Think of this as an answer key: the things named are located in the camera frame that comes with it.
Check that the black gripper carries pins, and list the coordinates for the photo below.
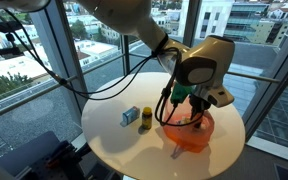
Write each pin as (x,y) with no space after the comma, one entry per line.
(199,105)

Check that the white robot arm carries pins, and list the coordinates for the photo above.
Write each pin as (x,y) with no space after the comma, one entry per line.
(200,63)

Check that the orange plastic bag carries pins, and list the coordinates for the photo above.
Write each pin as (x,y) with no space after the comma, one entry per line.
(187,140)

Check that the yellow lid jar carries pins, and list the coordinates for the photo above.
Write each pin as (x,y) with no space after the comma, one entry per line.
(146,118)

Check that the blue and white small carton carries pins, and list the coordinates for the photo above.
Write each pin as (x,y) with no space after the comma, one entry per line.
(130,116)

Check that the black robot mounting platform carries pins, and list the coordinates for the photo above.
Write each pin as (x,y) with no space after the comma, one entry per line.
(34,156)

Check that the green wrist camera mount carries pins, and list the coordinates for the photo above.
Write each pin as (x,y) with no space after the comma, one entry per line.
(180,93)

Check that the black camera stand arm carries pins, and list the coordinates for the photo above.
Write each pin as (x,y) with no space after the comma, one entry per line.
(0,50)

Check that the black external camera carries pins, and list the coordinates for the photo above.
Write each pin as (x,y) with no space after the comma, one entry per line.
(8,26)

